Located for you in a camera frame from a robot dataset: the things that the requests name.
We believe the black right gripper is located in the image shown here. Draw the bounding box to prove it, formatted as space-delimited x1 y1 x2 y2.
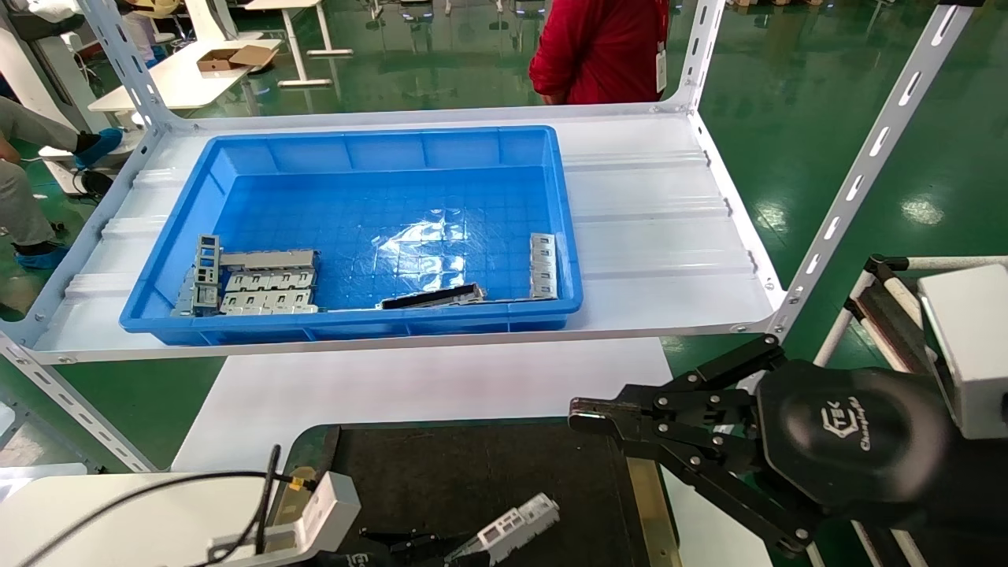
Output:
569 335 1008 567

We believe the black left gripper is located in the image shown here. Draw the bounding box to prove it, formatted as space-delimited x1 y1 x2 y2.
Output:
311 534 454 567

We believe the light grey perforated metal part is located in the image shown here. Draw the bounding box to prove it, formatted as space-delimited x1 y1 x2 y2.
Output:
445 494 561 565

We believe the grey ribbed metal part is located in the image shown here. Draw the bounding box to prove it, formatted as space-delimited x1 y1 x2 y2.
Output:
529 233 558 301

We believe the dark long perforated metal part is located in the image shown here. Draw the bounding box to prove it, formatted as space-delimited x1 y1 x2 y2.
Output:
378 283 487 310

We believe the long grey metal bar part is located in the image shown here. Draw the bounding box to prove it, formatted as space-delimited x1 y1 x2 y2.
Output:
219 250 317 271

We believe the grey slotted angle shelf rack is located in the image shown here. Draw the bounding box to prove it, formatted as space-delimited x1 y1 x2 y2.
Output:
0 0 985 473

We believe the large blue plastic bin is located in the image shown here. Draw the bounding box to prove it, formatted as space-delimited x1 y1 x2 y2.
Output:
120 126 584 347

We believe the person in red coat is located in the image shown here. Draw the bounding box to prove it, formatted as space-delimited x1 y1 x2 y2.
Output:
529 0 672 107

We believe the white desk with metal legs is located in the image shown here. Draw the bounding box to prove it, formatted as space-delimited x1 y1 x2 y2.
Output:
240 0 355 89

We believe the crouched person in yellow coat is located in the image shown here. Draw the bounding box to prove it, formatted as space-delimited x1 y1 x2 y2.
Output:
0 96 124 271

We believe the flat open cardboard box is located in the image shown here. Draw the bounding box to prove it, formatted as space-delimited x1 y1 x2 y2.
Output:
197 45 279 73

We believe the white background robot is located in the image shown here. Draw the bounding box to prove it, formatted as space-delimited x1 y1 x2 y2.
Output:
0 0 99 139

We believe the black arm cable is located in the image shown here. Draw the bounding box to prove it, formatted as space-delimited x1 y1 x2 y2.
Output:
16 445 283 567

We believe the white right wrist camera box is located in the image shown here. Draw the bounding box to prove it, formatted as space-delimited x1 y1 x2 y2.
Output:
917 264 1008 440

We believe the small grey metal bracket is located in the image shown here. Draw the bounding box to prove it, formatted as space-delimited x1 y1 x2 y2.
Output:
172 268 198 317

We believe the grey bracket with rectangular holes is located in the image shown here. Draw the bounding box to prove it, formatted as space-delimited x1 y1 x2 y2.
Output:
195 234 221 308

